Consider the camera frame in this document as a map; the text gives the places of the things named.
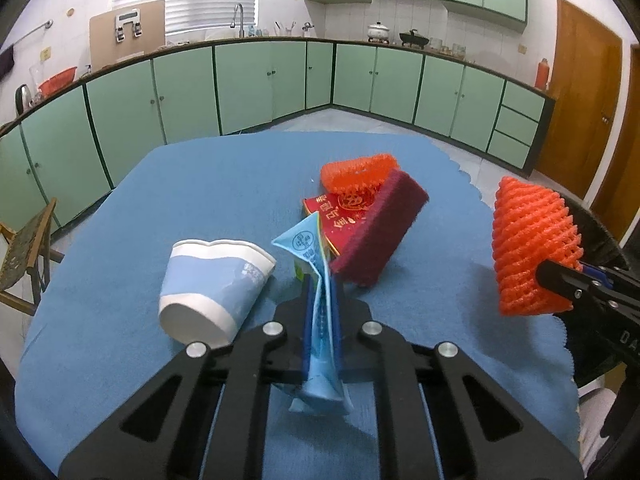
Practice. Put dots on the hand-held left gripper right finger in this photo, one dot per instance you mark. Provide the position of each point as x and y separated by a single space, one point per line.
336 340

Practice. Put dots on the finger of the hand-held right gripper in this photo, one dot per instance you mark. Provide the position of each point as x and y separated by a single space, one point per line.
575 295
565 270

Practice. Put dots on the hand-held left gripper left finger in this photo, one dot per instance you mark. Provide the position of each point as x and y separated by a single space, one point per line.
300 340

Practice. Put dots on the trash bin with black bag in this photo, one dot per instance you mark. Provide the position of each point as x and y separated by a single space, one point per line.
600 240

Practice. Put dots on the large orange foam net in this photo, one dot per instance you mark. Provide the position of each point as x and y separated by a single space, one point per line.
525 240

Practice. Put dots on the light blue plastic packet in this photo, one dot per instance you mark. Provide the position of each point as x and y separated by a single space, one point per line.
305 240

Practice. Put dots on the blue and white paper cup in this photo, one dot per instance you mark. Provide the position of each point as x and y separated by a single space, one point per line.
215 285

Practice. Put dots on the red printed packet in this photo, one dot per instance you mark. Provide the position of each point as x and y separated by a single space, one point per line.
345 222

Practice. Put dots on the dark red scouring pad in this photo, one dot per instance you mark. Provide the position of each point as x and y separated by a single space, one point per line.
385 230

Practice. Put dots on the wooden door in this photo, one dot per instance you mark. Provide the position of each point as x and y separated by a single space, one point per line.
625 160
580 100

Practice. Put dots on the small orange foam net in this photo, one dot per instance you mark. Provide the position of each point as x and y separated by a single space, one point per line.
355 172

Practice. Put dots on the blue tablecloth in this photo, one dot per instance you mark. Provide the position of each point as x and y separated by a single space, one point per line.
150 200

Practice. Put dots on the group of glass jars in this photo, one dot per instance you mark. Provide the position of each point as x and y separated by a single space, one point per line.
447 49

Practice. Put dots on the green base cabinets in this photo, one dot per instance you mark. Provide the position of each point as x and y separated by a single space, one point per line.
240 85

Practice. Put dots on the black wok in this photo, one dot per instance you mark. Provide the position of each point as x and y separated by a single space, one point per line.
413 39

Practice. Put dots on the wooden folding chair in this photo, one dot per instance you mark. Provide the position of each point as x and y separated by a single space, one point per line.
25 250

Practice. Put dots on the white cooking pot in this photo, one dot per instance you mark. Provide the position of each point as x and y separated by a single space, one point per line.
378 32

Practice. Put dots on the small silver kettle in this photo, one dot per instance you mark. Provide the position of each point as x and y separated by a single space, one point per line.
307 30

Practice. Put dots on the utensil holder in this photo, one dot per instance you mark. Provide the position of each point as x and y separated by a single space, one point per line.
285 30

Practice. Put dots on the metal faucet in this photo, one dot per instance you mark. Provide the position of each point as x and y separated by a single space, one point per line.
240 20

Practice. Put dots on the wooden board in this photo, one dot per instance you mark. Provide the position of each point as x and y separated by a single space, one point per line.
102 45

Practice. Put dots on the red plastic basin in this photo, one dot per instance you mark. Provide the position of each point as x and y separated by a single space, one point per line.
57 80

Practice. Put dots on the white clip device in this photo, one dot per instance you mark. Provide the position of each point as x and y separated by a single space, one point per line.
127 17

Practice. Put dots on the steel electric kettle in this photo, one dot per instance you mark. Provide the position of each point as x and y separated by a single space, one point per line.
23 100

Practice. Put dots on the dark towel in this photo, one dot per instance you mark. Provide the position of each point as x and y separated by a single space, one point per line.
6 62

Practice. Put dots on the metal towel bar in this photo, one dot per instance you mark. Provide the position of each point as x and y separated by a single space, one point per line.
35 30

